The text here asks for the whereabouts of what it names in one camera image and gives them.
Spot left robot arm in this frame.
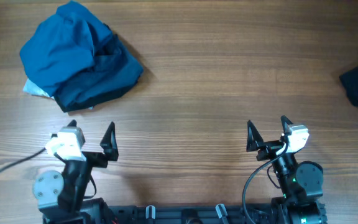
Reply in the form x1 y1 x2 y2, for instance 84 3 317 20
33 120 119 223

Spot folded grey garment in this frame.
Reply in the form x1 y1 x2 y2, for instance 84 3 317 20
23 79 54 99

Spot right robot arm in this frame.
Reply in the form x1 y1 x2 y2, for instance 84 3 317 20
242 115 328 224

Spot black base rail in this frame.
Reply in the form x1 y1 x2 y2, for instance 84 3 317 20
42 198 328 224

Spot blue polo shirt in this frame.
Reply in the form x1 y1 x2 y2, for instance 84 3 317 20
19 1 112 96

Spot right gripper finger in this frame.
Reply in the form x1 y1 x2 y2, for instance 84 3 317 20
246 120 264 152
280 115 293 134

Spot folded dark blue shorts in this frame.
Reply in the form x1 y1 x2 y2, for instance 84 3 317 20
54 34 144 113

